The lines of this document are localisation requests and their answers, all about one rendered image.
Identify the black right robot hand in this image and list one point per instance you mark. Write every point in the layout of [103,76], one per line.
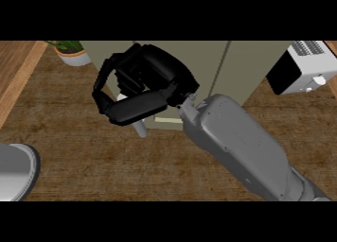
[147,67]

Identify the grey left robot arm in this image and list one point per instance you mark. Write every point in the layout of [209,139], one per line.
[10,171]

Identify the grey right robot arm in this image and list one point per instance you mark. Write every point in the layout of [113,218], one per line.
[236,138]

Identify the olive green cabinet door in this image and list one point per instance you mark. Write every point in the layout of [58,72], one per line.
[255,63]
[206,58]

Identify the potted plant in white pot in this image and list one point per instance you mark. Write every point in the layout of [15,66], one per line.
[75,56]

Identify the white box appliance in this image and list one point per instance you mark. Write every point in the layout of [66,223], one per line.
[315,67]

